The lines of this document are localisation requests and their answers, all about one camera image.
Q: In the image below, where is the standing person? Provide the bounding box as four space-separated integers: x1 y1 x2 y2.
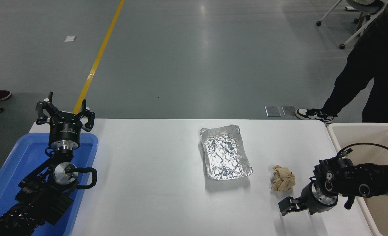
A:
295 0 388 124

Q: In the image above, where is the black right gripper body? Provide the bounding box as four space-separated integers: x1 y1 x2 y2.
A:
300 183 322 215

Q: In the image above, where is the yellow floor tape line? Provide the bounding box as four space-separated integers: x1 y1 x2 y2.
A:
73 0 126 115

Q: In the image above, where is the white wheeled chair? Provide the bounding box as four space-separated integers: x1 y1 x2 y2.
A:
316 0 388 49

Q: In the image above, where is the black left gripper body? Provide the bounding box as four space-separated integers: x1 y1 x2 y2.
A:
48 113 84 143

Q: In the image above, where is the crumpled tan paper ball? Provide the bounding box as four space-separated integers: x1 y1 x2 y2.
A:
271 165 295 191

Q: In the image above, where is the silver foil tray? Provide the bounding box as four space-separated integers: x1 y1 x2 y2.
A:
200 125 253 181

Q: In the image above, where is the blue plastic tray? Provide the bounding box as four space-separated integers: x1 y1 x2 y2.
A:
0 132 98 236

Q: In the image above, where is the large pale bin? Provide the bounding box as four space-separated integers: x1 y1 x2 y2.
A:
327 123 388 236

